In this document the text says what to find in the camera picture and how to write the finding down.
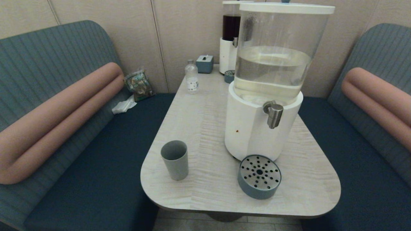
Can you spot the small blue drip tray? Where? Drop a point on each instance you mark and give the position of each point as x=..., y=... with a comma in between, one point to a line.
x=228, y=77

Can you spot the dark teal seat cushion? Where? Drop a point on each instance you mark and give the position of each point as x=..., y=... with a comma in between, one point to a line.
x=106, y=166
x=359, y=179

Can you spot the clear water dispenser white base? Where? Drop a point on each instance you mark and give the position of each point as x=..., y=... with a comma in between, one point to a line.
x=250, y=128

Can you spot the green snack bag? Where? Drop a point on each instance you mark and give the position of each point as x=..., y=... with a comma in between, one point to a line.
x=139, y=85

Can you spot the dark drink dispenser white base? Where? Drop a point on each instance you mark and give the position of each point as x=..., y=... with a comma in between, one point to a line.
x=227, y=54

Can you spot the grey plastic cup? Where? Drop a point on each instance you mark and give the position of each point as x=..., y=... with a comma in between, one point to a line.
x=175, y=163

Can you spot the clear plastic water bottle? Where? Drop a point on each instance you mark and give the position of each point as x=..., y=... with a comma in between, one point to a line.
x=192, y=80

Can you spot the blue grey tissue box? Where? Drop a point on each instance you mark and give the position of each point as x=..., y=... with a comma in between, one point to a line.
x=204, y=65

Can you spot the large blue steel drip tray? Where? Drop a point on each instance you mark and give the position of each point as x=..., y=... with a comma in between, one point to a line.
x=257, y=189

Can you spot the pink bench bolster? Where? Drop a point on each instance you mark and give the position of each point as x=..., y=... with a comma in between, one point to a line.
x=64, y=106
x=379, y=96

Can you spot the steel dispenser tap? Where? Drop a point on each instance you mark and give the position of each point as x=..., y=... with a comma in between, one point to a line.
x=275, y=117

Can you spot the crumpled white tissue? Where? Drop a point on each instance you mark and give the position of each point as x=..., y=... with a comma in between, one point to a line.
x=123, y=106

